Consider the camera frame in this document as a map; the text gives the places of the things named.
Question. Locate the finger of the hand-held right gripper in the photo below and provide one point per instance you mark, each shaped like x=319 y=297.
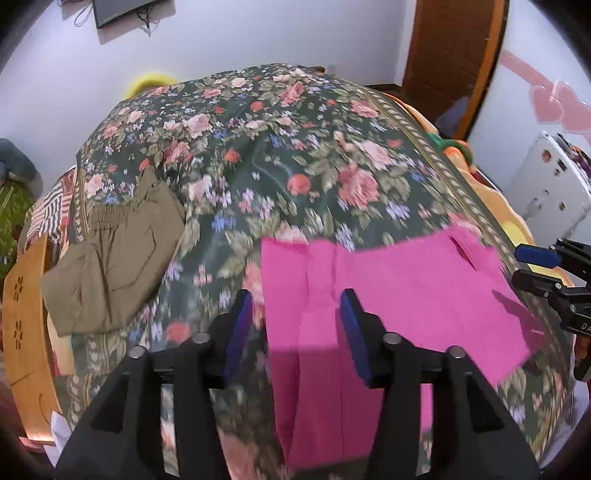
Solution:
x=535 y=282
x=535 y=255

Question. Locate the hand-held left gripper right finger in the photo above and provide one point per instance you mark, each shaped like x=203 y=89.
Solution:
x=353 y=332

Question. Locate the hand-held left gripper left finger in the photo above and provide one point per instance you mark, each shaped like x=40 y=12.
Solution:
x=238 y=323

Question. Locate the pink pants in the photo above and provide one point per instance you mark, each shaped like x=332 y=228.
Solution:
x=392 y=295

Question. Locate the olive green pants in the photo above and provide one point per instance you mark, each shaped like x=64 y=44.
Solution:
x=115 y=263

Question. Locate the white appliance with stickers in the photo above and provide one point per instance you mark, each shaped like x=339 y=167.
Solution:
x=549 y=189

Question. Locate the white heart-print wardrobe door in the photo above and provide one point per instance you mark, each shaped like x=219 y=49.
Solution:
x=545 y=92

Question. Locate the floral bedspread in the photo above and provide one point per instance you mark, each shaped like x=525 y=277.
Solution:
x=286 y=161

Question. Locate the white paper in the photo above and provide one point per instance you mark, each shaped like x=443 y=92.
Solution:
x=59 y=429

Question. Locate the wooden lap table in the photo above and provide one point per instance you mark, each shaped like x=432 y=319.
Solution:
x=27 y=332

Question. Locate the wooden door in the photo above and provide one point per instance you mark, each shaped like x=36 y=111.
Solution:
x=450 y=60

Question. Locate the striped cloth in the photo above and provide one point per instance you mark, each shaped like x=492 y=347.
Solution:
x=53 y=207

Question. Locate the green patterned storage box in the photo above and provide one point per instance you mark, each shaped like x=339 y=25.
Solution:
x=11 y=221

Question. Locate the yellow foam tube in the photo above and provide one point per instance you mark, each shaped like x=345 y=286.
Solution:
x=147 y=83

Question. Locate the grey plush toy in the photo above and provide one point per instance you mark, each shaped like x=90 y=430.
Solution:
x=18 y=159

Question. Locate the small black wall monitor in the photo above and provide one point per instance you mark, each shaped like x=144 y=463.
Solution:
x=122 y=9

